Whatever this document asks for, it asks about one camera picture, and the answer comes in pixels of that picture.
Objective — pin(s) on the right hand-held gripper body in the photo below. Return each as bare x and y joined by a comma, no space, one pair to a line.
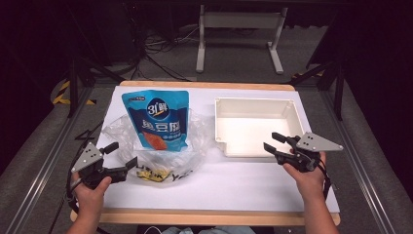
316,143

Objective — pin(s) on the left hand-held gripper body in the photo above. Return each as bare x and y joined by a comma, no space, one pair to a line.
87,157

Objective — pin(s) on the white plastic box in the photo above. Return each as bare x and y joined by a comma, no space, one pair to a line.
253,130

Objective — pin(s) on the clear plastic bag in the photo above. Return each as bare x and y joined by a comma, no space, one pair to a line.
168,162

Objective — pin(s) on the blue food pouch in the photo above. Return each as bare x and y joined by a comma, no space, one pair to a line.
159,120

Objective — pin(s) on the person's left hand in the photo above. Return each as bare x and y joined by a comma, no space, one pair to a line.
89,198

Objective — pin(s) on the person's right hand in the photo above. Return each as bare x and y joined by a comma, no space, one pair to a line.
310,185

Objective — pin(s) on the white table sheet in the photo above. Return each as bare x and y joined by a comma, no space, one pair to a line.
233,185

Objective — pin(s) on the black metal stand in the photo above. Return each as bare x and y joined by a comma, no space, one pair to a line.
337,84
78,84

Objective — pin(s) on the yellow black floor tape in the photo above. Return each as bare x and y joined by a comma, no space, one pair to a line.
61,94

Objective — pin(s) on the aluminium rail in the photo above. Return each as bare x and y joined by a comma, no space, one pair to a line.
45,165
360,169

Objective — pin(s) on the white metal stand frame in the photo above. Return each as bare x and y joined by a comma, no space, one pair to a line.
240,20

